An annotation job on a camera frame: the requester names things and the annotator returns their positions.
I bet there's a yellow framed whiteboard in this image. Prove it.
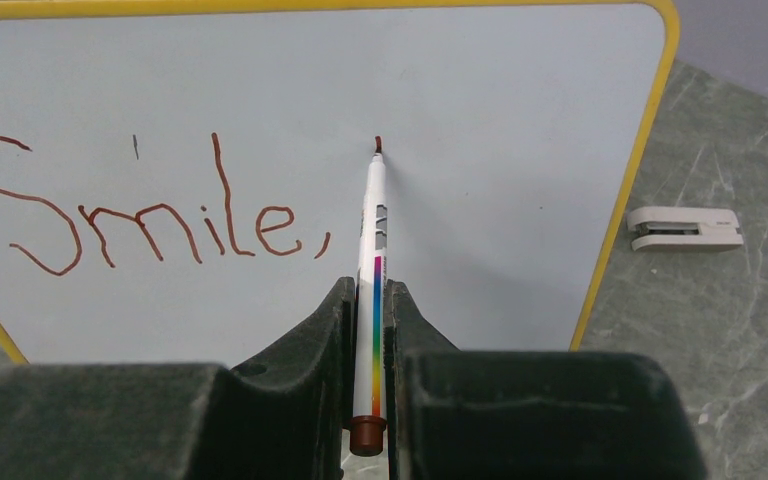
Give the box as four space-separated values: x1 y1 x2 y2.
0 1 680 365

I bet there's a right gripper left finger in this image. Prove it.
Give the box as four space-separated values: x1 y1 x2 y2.
0 277 355 479

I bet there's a white whiteboard eraser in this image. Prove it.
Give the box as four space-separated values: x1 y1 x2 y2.
626 206 744 252

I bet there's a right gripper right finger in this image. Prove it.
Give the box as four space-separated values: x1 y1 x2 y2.
384 281 708 479

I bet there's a white brown whiteboard marker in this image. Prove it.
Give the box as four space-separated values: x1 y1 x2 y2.
349 146 388 457

